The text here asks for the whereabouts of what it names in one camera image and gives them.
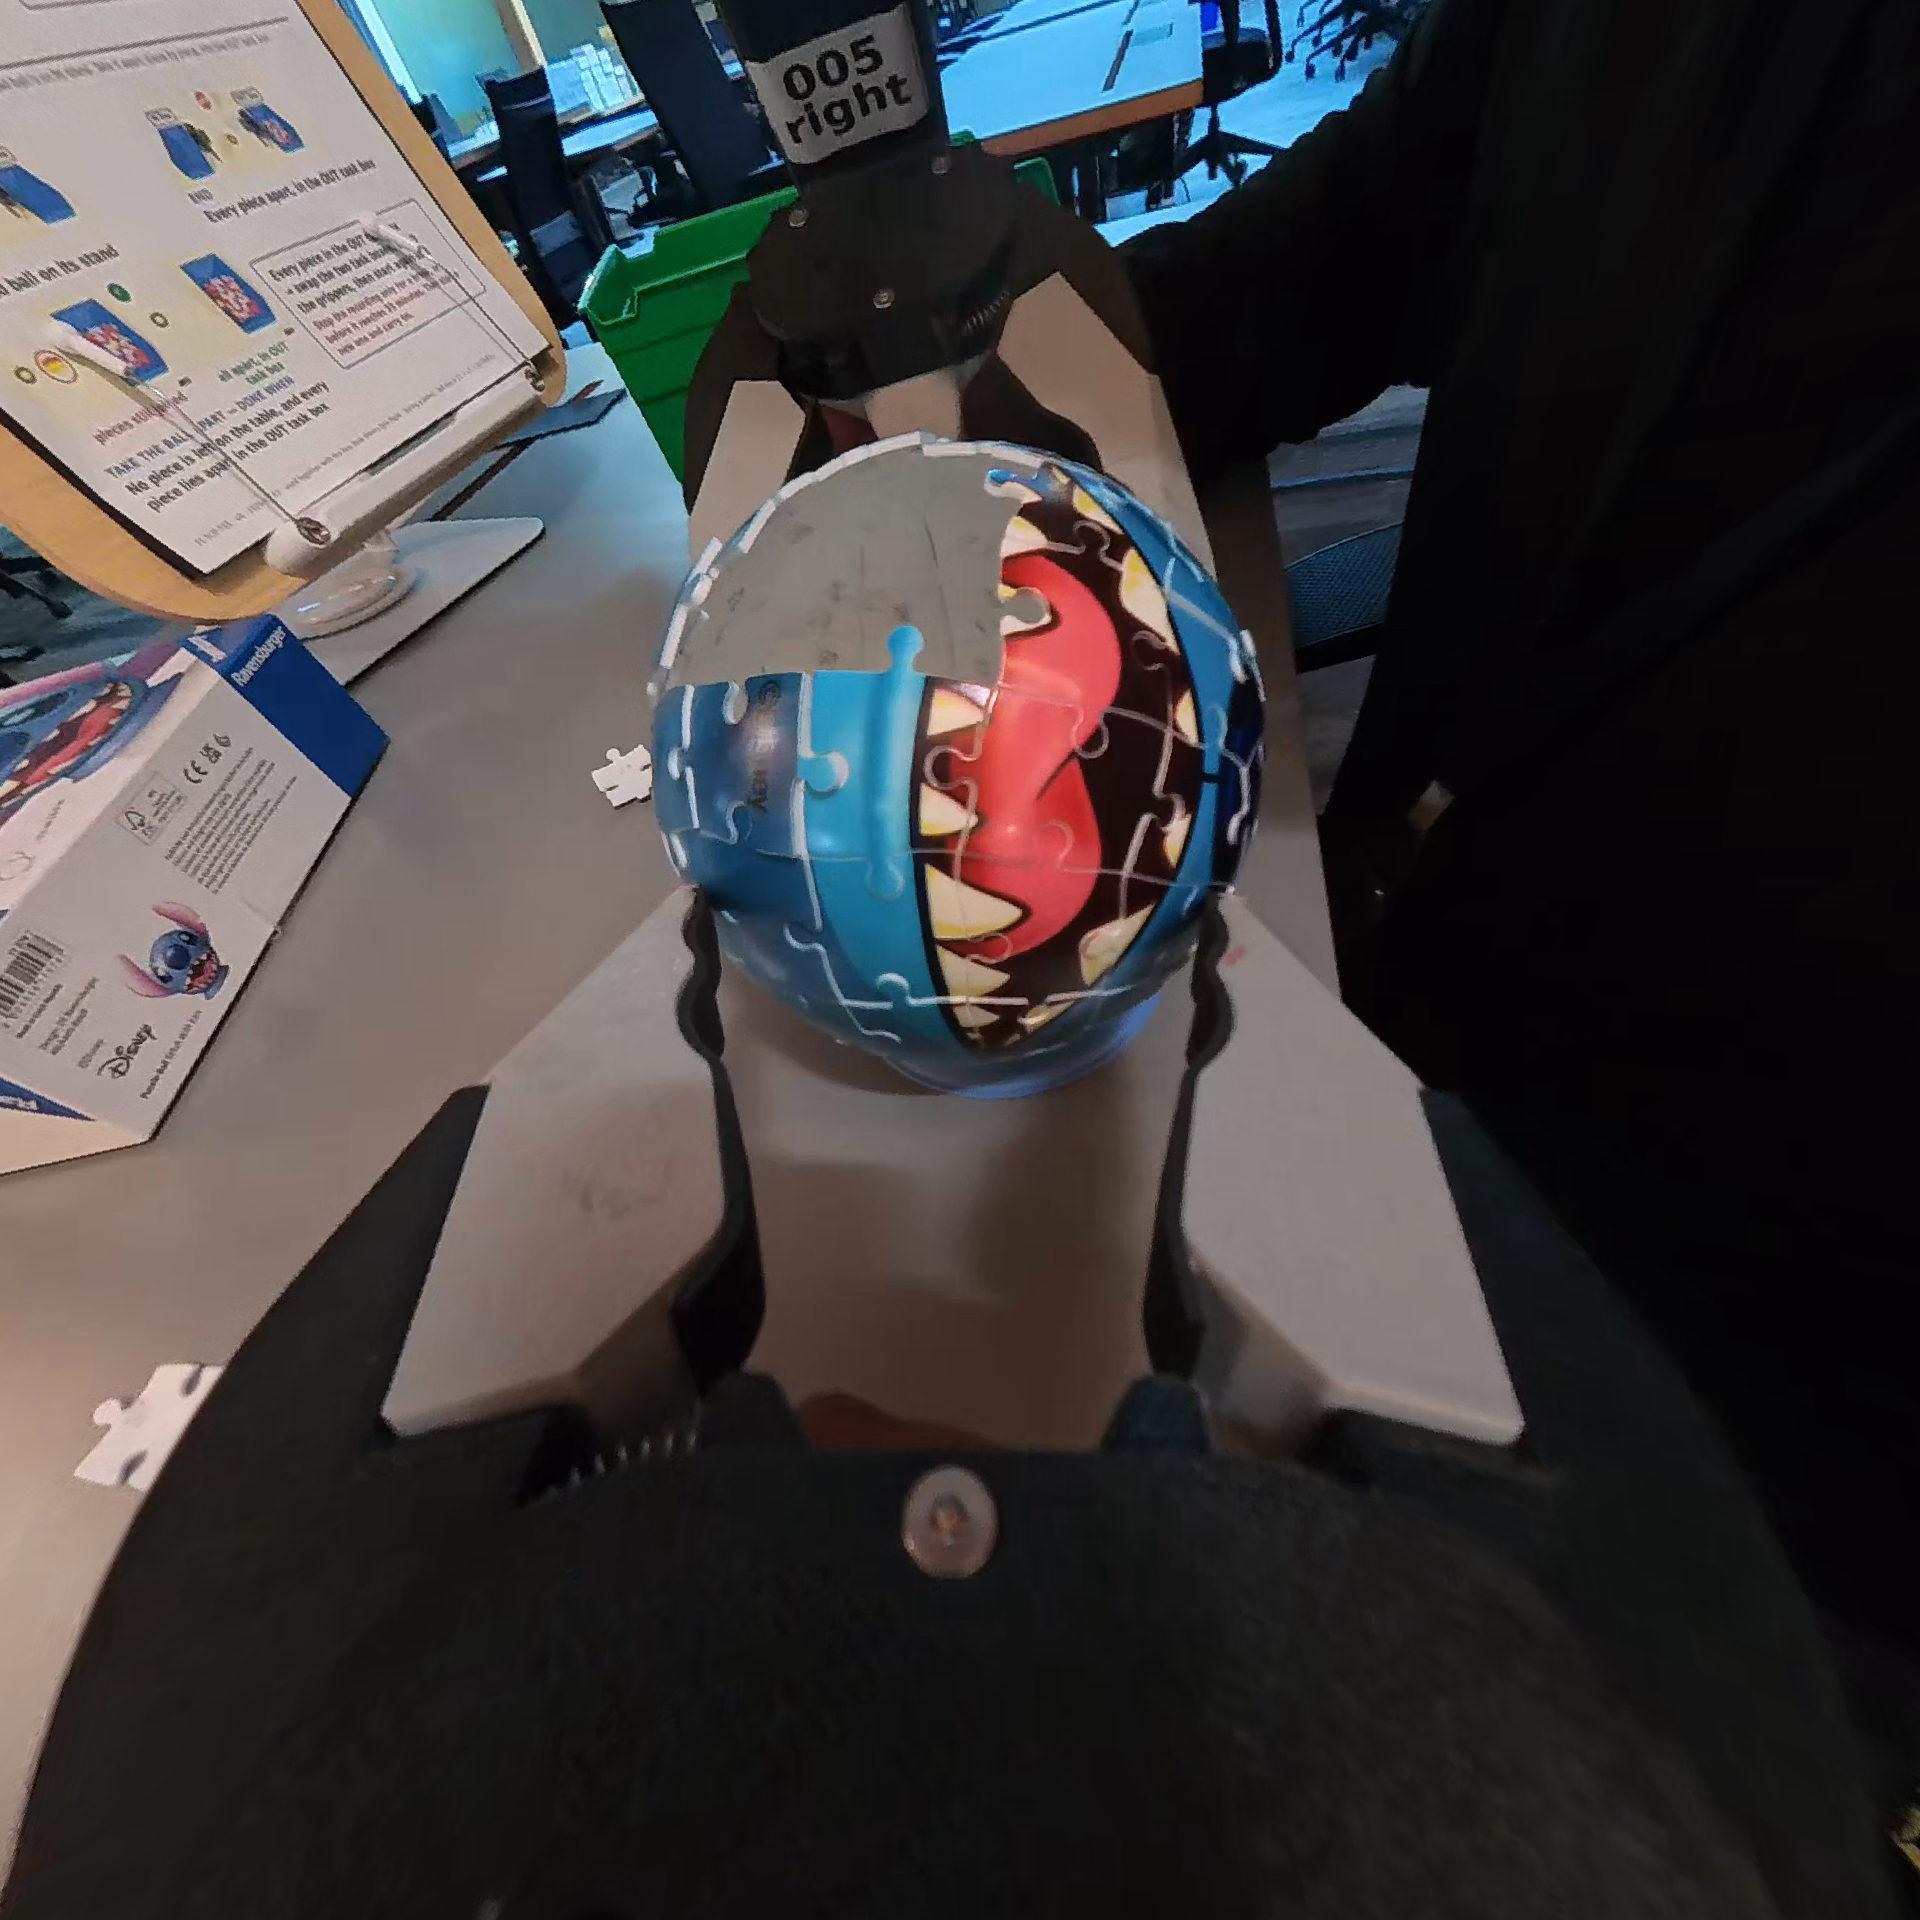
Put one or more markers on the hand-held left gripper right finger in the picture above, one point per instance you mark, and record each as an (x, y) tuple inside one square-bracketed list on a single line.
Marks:
[(1320, 1201)]

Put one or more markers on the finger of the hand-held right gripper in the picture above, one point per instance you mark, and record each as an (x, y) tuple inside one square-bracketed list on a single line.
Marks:
[(1095, 374), (758, 435)]

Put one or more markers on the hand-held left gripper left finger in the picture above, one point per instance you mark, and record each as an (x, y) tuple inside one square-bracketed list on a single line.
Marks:
[(571, 1201)]

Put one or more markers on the white puzzle piece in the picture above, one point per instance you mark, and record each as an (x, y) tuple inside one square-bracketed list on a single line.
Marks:
[(622, 776), (151, 1424)]

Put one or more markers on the blue puzzle ball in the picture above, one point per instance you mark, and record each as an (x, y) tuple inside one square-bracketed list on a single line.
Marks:
[(841, 901)]

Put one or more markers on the person's right forearm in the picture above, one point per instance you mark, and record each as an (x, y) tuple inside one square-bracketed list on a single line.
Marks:
[(1275, 301)]

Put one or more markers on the puzzle box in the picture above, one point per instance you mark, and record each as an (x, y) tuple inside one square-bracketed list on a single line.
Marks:
[(180, 841)]

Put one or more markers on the green plastic bin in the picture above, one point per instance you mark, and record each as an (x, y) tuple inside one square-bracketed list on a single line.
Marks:
[(660, 314)]

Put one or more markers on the wooden edged desk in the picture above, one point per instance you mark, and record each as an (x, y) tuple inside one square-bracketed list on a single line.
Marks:
[(1050, 74)]

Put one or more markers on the black office chair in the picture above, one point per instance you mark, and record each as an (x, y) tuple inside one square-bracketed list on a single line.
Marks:
[(525, 164), (674, 105)]

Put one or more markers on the printed instruction sheet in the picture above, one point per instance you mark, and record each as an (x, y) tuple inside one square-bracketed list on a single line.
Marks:
[(301, 181)]

